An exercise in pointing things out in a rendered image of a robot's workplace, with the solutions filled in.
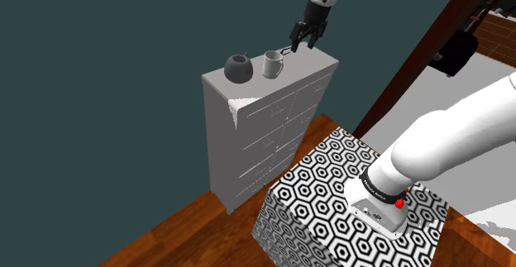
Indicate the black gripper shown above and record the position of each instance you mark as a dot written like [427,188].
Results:
[315,16]

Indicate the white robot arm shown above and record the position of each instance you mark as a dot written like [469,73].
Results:
[451,141]

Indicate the small black thin object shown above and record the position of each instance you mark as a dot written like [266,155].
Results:
[285,51]

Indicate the white mug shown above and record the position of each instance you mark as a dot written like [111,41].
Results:
[272,64]

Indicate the dark grey round vase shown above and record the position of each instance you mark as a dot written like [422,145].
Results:
[238,70]

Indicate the grey chest of drawers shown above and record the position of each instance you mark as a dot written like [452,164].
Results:
[242,137]

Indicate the black rounded bag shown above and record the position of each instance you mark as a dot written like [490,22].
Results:
[455,54]

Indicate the black white patterned robot stand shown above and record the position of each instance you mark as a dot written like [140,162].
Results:
[318,201]

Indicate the dark brown wooden post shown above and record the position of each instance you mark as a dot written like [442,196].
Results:
[407,68]

